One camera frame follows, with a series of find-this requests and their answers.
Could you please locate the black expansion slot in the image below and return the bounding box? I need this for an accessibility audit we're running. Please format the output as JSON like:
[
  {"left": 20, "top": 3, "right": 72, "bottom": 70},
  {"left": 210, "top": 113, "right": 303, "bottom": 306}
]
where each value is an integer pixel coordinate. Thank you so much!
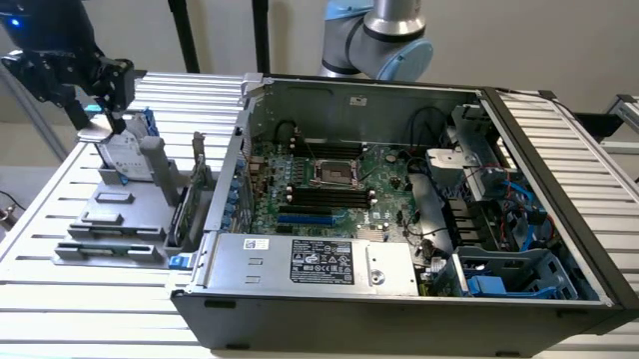
[{"left": 277, "top": 203, "right": 335, "bottom": 217}]

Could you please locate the grey-blue disk bay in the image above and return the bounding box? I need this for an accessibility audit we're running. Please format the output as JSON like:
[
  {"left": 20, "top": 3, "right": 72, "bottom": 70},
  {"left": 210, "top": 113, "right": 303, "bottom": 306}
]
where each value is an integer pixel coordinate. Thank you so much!
[{"left": 445, "top": 245, "right": 582, "bottom": 301}]

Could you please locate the silver air shroud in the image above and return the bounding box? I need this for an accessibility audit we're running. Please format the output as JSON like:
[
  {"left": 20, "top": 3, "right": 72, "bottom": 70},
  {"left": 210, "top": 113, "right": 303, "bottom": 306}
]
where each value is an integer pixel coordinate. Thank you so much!
[{"left": 407, "top": 172, "right": 451, "bottom": 237}]

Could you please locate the grey parts rack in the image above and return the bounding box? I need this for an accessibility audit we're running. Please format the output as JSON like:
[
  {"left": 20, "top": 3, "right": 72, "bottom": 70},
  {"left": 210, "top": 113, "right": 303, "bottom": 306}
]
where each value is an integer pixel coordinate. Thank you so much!
[{"left": 52, "top": 135, "right": 214, "bottom": 269}]

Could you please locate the thin black floor cable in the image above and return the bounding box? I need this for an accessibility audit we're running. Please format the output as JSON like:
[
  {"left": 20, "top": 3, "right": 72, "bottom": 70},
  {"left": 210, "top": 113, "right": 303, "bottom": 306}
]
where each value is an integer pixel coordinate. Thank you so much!
[{"left": 0, "top": 189, "right": 22, "bottom": 230}]

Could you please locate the green graphics card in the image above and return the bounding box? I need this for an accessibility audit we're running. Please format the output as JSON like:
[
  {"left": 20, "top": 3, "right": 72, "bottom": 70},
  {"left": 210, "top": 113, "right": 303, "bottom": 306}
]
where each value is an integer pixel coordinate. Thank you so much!
[{"left": 169, "top": 130, "right": 213, "bottom": 248}]

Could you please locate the black RAM slot bank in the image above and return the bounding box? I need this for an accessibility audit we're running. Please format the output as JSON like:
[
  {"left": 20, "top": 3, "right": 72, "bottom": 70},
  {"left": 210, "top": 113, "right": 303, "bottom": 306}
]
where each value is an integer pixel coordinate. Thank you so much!
[
  {"left": 289, "top": 140, "right": 365, "bottom": 160},
  {"left": 287, "top": 185, "right": 375, "bottom": 209}
]

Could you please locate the aluminium frame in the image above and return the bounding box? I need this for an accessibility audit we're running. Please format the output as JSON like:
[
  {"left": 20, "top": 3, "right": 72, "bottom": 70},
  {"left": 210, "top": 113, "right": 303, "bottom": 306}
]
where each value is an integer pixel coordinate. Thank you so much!
[{"left": 598, "top": 93, "right": 639, "bottom": 155}]

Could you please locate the black tripod pole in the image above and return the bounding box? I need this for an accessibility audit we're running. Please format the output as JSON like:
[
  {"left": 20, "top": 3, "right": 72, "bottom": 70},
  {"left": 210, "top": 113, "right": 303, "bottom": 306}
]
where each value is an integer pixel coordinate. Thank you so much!
[
  {"left": 251, "top": 0, "right": 273, "bottom": 74},
  {"left": 166, "top": 0, "right": 202, "bottom": 74}
]

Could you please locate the blue wire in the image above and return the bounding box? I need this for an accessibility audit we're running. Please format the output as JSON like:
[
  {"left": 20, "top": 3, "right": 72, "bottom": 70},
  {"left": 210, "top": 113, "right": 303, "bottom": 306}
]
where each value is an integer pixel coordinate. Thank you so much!
[{"left": 502, "top": 178, "right": 557, "bottom": 252}]

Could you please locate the long green RAM stick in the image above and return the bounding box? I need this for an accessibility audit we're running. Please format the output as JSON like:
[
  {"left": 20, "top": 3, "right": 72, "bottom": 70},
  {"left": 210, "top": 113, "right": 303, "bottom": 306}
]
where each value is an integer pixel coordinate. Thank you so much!
[{"left": 56, "top": 242, "right": 153, "bottom": 257}]

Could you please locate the silver drive cage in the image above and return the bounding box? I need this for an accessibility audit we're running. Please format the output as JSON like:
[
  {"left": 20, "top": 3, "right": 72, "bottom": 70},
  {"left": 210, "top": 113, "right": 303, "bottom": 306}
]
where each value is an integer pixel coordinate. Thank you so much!
[{"left": 425, "top": 103, "right": 522, "bottom": 203}]

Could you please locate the silver power supply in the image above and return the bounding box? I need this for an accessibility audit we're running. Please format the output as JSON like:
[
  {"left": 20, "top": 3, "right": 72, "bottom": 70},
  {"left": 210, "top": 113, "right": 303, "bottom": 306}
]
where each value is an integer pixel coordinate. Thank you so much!
[{"left": 191, "top": 233, "right": 422, "bottom": 297}]

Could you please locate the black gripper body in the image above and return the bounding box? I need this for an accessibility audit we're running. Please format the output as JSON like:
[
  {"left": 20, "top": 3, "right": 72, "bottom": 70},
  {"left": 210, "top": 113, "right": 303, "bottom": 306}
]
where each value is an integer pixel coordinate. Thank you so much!
[{"left": 0, "top": 0, "right": 105, "bottom": 63}]

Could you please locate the silver CPU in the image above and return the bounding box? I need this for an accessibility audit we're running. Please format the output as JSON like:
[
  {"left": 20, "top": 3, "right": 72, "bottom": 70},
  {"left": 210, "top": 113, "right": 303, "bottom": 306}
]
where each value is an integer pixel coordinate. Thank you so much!
[{"left": 76, "top": 114, "right": 117, "bottom": 144}]

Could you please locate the blue expansion slot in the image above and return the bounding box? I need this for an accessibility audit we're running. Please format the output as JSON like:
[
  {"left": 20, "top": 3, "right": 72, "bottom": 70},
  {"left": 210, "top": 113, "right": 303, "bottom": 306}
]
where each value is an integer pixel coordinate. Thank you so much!
[{"left": 277, "top": 213, "right": 337, "bottom": 228}]

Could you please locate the black table cable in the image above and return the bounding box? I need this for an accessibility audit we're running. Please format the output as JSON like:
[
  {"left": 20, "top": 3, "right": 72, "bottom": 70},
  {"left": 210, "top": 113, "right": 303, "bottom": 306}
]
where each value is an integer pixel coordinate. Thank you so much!
[{"left": 494, "top": 87, "right": 618, "bottom": 144}]

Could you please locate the short black wire loop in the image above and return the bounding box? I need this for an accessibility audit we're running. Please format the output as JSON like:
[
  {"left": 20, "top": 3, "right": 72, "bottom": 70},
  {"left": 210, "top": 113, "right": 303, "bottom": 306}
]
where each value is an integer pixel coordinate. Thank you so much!
[{"left": 273, "top": 119, "right": 297, "bottom": 147}]

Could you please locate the CPU socket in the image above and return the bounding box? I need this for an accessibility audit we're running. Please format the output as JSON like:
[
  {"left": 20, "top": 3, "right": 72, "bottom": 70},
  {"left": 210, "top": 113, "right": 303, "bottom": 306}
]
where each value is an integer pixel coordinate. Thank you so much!
[{"left": 309, "top": 158, "right": 365, "bottom": 188}]

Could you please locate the black open PC case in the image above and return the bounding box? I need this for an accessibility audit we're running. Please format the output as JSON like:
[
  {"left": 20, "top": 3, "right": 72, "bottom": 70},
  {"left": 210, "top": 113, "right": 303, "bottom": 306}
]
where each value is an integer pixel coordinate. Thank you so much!
[{"left": 169, "top": 72, "right": 639, "bottom": 353}]

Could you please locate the green motherboard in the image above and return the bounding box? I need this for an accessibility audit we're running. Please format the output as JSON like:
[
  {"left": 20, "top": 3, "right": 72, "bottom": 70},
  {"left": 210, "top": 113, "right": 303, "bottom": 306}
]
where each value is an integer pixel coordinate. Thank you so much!
[{"left": 243, "top": 141, "right": 429, "bottom": 241}]

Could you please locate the silver hard disk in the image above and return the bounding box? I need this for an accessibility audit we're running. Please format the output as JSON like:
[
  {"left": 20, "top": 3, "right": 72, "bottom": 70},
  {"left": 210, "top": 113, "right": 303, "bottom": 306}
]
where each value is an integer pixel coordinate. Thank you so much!
[{"left": 94, "top": 111, "right": 157, "bottom": 183}]

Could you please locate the long black wire loop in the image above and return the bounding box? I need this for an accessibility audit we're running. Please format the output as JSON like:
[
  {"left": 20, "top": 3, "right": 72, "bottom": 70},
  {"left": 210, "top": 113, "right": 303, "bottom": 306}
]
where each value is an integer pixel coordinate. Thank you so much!
[{"left": 407, "top": 105, "right": 447, "bottom": 152}]

